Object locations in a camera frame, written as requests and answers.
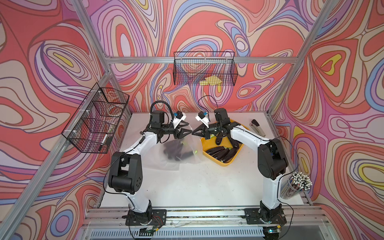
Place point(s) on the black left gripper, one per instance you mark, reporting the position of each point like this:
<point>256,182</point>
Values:
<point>182,131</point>

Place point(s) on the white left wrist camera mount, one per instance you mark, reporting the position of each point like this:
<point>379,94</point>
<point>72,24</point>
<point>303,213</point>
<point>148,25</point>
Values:
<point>178,118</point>

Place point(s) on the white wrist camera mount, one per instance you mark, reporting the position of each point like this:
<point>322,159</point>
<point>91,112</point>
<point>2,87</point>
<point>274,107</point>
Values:
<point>203,117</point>
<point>178,118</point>

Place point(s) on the black wire basket left wall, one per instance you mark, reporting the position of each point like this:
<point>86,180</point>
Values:
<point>97,118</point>

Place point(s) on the aluminium frame post right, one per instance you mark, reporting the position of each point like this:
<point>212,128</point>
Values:
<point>313,33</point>

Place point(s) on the black wire basket wall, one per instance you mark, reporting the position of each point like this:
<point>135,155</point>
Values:
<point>97,118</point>
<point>191,72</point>

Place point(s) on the aluminium frame post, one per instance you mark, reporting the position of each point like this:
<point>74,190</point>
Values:
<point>313,33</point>
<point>51,58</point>

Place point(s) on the yellow cloth in basket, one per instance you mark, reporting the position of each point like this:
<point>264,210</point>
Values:
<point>211,81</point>

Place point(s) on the aluminium horizontal back bar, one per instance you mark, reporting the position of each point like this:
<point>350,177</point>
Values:
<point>170,60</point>

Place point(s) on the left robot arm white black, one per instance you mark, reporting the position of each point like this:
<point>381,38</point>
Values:
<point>126,172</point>

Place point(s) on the clear zip-top plastic bag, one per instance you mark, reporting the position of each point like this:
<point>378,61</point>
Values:
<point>191,143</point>

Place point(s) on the grey black stapler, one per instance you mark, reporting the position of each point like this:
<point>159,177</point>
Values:
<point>257,128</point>

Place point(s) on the black wire basket back wall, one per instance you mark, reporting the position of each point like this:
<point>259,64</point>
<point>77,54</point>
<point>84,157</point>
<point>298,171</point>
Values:
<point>191,72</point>

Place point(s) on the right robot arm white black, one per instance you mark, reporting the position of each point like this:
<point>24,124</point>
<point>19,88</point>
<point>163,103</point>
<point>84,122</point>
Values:
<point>272,160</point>

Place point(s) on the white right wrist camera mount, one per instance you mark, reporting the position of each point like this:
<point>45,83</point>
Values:
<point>203,117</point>

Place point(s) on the purple eggplant in tray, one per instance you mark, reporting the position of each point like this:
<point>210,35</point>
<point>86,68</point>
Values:
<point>219,156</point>
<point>215,150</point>
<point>230,155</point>

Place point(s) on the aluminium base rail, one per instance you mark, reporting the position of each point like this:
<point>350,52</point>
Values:
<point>219,223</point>

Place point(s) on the aluminium frame post left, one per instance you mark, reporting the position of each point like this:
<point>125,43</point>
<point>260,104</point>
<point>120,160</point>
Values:
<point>51,58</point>

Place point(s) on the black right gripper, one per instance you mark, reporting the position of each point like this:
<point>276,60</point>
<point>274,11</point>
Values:
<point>198,134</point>

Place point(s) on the yellow plastic tray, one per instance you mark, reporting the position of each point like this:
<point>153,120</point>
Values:
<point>218,144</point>

